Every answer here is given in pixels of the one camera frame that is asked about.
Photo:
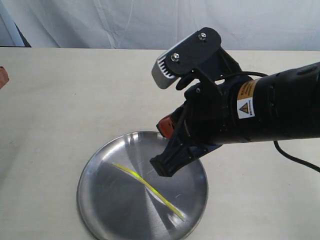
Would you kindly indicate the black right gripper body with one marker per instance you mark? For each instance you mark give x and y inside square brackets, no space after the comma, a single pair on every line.
[209,115]

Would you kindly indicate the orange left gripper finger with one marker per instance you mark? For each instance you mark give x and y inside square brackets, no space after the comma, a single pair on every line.
[4,77]

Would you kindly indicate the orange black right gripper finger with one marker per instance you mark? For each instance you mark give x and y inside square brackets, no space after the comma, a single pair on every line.
[171,124]

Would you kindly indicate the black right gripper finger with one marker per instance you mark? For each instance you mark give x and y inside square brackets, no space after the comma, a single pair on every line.
[178,154]

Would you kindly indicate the thin yellow stick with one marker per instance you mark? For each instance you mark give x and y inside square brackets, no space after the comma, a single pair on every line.
[135,175]

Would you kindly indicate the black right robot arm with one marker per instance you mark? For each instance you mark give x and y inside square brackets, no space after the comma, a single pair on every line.
[272,108]

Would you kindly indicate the round stainless steel plate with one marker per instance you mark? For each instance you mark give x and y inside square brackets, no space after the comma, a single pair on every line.
[115,206]

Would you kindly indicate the white backdrop cloth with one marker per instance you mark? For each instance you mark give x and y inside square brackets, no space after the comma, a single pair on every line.
[159,24]

